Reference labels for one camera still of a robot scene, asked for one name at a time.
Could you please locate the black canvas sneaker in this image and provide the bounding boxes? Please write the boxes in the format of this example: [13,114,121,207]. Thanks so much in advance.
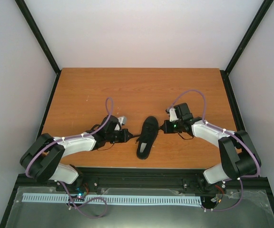
[137,116,159,160]

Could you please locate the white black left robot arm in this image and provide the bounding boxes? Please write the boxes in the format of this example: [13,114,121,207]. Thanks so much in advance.
[20,115,133,191]

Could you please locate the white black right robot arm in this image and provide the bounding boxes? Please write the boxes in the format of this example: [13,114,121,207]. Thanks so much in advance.
[162,103,261,184]

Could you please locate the green lit controller board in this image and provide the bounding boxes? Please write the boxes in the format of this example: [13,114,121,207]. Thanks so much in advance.
[70,191,88,203]

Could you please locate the right small wiring board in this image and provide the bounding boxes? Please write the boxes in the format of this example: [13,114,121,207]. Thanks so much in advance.
[211,193,224,204]

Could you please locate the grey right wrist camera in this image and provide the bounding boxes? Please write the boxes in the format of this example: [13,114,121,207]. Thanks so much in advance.
[166,107,178,122]

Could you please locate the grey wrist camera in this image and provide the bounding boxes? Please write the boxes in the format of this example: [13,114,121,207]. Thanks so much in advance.
[166,107,178,122]
[117,116,127,126]

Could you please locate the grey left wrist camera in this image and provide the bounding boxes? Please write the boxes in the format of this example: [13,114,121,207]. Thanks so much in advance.
[117,116,127,126]

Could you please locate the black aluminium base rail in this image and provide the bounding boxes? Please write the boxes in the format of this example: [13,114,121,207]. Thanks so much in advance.
[15,167,225,197]

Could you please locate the light blue slotted cable duct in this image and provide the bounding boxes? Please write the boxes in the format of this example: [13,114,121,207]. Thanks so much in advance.
[21,193,202,207]

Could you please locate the black left frame post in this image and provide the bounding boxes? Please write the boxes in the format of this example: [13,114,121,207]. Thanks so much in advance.
[14,0,62,75]

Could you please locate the black frame post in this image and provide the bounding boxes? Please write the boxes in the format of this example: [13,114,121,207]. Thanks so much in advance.
[224,0,274,74]
[14,0,62,75]

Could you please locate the black right frame post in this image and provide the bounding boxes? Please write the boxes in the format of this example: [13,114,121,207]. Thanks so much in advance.
[224,0,274,74]

